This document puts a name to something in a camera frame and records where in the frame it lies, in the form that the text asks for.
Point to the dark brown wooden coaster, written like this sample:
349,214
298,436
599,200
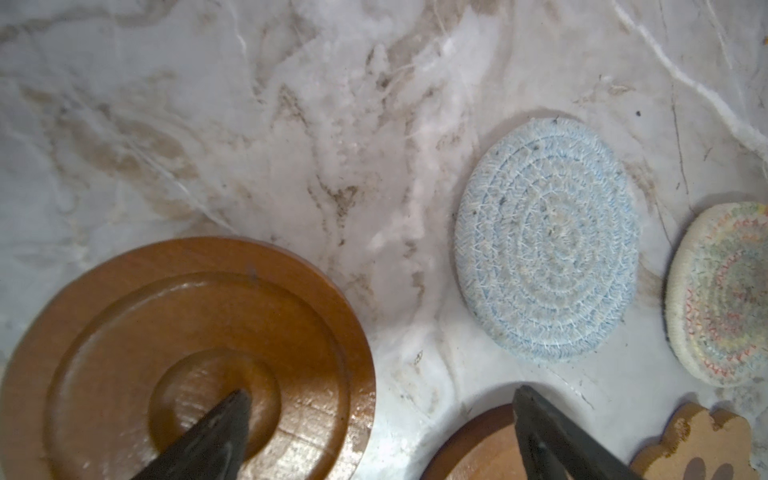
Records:
125,359

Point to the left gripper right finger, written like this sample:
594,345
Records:
552,446

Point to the multicolour woven coaster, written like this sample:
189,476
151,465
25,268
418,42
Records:
715,307

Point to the light blue woven coaster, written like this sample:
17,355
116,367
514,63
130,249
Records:
546,241

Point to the cork paw coaster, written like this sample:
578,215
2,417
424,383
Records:
699,444

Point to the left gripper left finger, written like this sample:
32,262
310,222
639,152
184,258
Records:
213,448

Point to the light brown wooden coaster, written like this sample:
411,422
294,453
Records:
484,448

